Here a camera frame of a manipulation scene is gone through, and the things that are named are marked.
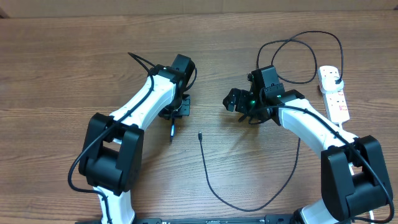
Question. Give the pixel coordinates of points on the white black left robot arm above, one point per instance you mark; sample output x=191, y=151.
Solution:
x=112, y=151

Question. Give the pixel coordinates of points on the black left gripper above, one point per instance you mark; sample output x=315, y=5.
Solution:
x=185, y=109

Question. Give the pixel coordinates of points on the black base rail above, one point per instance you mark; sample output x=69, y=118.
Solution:
x=268, y=219

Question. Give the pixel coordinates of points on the white power strip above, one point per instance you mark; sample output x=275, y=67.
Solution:
x=335, y=103

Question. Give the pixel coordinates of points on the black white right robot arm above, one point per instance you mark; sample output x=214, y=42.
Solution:
x=354, y=177

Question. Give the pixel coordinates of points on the white charger adapter plug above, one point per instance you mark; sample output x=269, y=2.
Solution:
x=330, y=84

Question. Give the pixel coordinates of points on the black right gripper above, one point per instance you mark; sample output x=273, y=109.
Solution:
x=244, y=98

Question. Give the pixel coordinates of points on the blue Samsung Galaxy smartphone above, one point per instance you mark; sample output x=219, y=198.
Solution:
x=172, y=130

